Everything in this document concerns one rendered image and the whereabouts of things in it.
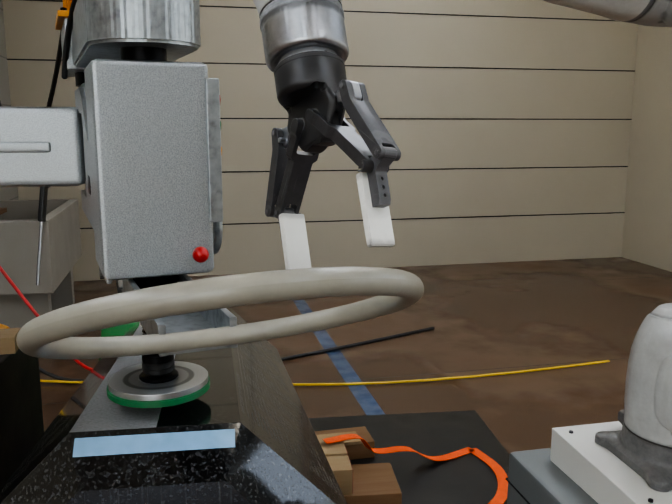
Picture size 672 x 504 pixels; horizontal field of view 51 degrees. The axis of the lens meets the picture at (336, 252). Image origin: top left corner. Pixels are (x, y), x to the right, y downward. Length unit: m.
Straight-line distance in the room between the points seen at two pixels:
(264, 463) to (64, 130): 1.10
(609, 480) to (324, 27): 0.87
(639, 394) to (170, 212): 0.91
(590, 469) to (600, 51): 6.91
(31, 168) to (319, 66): 1.49
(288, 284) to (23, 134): 1.54
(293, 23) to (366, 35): 6.27
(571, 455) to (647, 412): 0.17
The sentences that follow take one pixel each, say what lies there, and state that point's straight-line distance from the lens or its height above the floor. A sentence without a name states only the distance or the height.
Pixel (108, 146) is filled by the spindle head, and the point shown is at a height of 1.39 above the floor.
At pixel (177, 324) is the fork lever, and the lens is 1.26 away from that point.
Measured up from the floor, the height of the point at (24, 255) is 0.65.
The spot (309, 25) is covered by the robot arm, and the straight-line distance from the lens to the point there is 0.73.
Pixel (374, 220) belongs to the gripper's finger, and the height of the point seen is 1.34.
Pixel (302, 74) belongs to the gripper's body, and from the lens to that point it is 0.72.
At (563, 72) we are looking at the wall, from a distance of 7.78.
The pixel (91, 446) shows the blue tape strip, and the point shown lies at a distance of 1.50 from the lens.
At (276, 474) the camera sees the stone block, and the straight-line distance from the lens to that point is 1.51.
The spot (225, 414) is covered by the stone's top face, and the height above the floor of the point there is 0.83.
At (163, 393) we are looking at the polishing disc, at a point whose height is 0.88.
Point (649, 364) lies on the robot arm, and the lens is 1.25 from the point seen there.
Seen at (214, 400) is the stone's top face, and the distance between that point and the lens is 1.60.
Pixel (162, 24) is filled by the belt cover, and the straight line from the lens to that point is 1.39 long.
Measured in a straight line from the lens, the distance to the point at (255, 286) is 0.65.
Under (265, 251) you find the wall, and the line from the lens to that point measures 6.87.
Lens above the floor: 1.42
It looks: 10 degrees down
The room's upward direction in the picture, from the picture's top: straight up
